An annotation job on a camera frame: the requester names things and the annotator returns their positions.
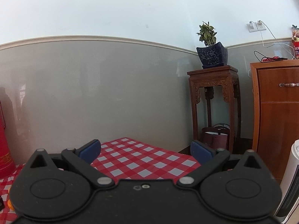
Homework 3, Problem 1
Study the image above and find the round orange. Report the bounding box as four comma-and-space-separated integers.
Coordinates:
7, 200, 14, 210

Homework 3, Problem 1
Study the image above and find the dark red bin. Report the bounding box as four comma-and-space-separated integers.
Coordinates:
200, 123, 230, 150

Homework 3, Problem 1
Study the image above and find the red checkered tablecloth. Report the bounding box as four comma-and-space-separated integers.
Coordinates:
0, 136, 202, 224

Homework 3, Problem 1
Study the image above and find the red thermos flask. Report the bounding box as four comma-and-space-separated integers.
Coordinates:
0, 106, 16, 179

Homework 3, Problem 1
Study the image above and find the carved wooden plant stand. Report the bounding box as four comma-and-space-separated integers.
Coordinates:
187, 66, 241, 152

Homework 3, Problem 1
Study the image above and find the white tower heater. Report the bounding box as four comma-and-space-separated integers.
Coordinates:
275, 140, 299, 223

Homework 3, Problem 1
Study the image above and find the brown wooden cabinet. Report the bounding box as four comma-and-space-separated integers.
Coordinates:
250, 60, 298, 180

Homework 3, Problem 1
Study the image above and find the dark blue plant pot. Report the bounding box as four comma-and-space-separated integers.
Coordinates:
196, 42, 228, 69

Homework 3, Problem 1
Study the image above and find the green potted plant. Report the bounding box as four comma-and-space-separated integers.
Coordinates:
197, 21, 217, 47

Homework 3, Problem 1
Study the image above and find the red decorated box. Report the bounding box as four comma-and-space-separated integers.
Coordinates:
291, 25, 299, 59

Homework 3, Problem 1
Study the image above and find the black cable on cabinet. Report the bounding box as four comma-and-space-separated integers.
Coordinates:
253, 51, 289, 63

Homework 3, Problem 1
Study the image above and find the white charger cable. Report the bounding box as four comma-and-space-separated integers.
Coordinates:
258, 20, 297, 60

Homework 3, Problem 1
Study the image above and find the white wall socket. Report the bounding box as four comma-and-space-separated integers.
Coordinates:
247, 20, 266, 32

